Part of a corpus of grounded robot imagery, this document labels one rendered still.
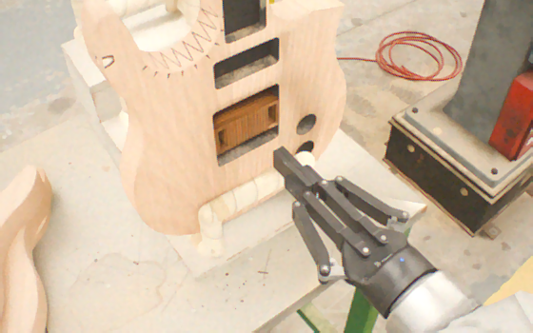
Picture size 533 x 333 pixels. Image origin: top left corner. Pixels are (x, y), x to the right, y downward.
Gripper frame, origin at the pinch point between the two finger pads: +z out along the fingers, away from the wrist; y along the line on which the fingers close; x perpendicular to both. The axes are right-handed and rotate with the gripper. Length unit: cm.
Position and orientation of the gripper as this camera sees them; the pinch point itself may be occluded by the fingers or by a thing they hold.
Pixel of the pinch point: (294, 173)
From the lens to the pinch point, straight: 64.3
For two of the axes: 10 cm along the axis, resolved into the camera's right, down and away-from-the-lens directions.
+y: 8.2, -4.4, 3.8
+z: -5.8, -6.1, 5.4
